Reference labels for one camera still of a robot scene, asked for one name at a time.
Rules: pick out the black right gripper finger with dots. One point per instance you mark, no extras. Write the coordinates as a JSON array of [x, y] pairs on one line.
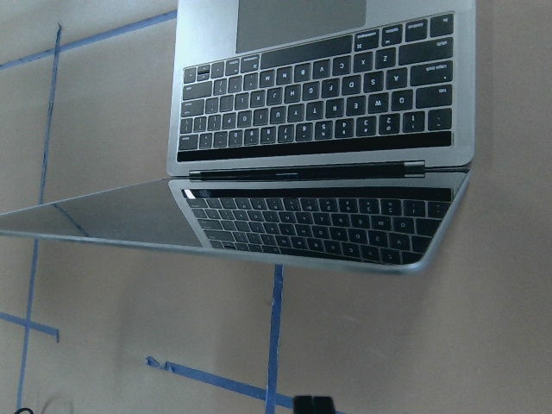
[[307, 404]]

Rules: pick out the grey laptop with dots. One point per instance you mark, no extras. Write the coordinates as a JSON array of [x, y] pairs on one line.
[[316, 133]]

